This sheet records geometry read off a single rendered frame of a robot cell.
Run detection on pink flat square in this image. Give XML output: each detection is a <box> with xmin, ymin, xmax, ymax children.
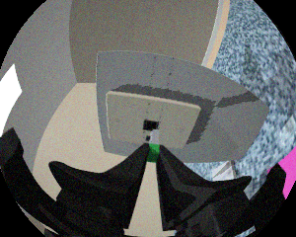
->
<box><xmin>277</xmin><ymin>145</ymin><xmax>296</xmax><ymax>198</ymax></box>

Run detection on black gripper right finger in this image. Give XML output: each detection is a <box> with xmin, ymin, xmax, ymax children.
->
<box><xmin>156</xmin><ymin>143</ymin><xmax>252</xmax><ymax>232</ymax></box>

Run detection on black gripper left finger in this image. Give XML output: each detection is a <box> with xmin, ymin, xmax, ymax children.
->
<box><xmin>48</xmin><ymin>143</ymin><xmax>149</xmax><ymax>229</ymax></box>

